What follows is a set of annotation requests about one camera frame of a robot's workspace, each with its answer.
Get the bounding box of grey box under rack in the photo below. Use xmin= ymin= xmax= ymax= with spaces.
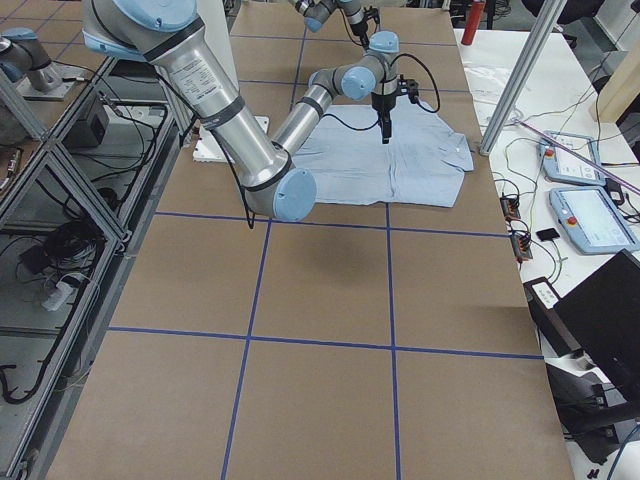
xmin=62 ymin=95 xmax=109 ymax=149

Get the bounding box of clear plastic bag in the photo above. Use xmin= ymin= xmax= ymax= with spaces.
xmin=463 ymin=61 xmax=512 ymax=104

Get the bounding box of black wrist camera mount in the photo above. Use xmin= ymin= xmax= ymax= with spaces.
xmin=397 ymin=75 xmax=420 ymax=105
xmin=363 ymin=6 xmax=380 ymax=25

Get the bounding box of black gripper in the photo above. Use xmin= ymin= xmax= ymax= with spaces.
xmin=349 ymin=21 xmax=369 ymax=49
xmin=371 ymin=91 xmax=397 ymax=144

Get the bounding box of wooden beam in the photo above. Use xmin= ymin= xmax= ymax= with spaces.
xmin=593 ymin=1 xmax=639 ymax=123

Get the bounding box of blue teach pendant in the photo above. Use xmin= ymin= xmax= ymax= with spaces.
xmin=539 ymin=130 xmax=606 ymax=187
xmin=548 ymin=186 xmax=639 ymax=255

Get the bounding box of upper blue teach pendant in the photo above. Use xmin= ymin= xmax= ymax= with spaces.
xmin=539 ymin=130 xmax=606 ymax=187

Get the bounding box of red cylinder bottle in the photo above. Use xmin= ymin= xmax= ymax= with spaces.
xmin=461 ymin=0 xmax=486 ymax=46

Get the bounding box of red black electronics board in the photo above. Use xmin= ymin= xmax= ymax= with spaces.
xmin=509 ymin=230 xmax=533 ymax=264
xmin=500 ymin=196 xmax=521 ymax=221

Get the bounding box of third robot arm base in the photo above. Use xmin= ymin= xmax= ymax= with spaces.
xmin=1 ymin=27 xmax=85 ymax=101

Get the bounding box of lower blue teach pendant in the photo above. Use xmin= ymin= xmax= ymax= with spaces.
xmin=548 ymin=186 xmax=639 ymax=255

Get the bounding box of brown paper table cover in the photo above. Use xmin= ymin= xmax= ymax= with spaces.
xmin=42 ymin=5 xmax=577 ymax=480

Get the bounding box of black power box with label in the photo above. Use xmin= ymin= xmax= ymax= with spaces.
xmin=523 ymin=277 xmax=583 ymax=356

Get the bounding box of black monitor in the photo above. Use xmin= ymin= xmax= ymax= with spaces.
xmin=555 ymin=250 xmax=639 ymax=401

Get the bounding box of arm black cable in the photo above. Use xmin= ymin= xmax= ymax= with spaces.
xmin=219 ymin=52 xmax=442 ymax=231

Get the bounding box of purple grabber stick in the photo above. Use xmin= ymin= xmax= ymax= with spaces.
xmin=519 ymin=118 xmax=640 ymax=194

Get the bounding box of aluminium frame post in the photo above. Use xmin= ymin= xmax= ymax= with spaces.
xmin=479 ymin=0 xmax=567 ymax=156

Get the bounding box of aluminium frame rack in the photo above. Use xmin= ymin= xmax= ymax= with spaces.
xmin=1 ymin=59 xmax=194 ymax=479

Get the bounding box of light blue button shirt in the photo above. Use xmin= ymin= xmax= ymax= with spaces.
xmin=293 ymin=99 xmax=474 ymax=208

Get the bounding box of white power strip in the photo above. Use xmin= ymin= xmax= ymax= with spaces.
xmin=41 ymin=277 xmax=81 ymax=312

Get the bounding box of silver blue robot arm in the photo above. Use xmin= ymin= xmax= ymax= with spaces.
xmin=83 ymin=1 xmax=400 ymax=221
xmin=289 ymin=0 xmax=377 ymax=49

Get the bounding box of small black square pad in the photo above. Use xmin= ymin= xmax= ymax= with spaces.
xmin=536 ymin=228 xmax=560 ymax=242

